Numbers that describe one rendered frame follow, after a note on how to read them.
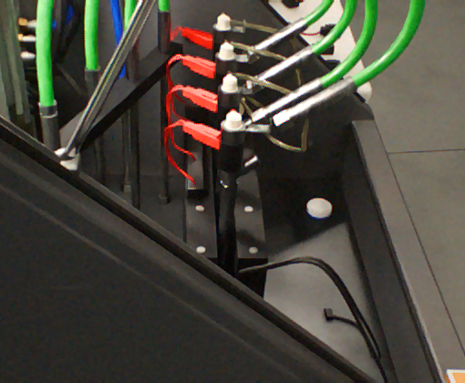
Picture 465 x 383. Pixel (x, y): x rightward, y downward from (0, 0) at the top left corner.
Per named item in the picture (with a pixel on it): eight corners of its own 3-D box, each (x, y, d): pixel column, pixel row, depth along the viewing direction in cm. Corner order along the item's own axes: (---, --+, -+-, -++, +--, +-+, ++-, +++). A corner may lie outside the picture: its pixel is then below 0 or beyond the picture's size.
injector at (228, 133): (251, 267, 97) (265, 132, 84) (212, 267, 96) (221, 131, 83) (250, 253, 99) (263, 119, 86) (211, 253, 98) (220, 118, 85)
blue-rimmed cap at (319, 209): (333, 220, 120) (334, 212, 119) (307, 220, 120) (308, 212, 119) (328, 204, 123) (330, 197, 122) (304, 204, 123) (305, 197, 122)
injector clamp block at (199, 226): (259, 341, 100) (269, 256, 91) (182, 341, 99) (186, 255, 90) (242, 183, 127) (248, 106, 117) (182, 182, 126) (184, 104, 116)
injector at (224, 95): (247, 226, 103) (260, 94, 90) (211, 226, 102) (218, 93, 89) (245, 213, 105) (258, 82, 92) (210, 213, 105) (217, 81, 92)
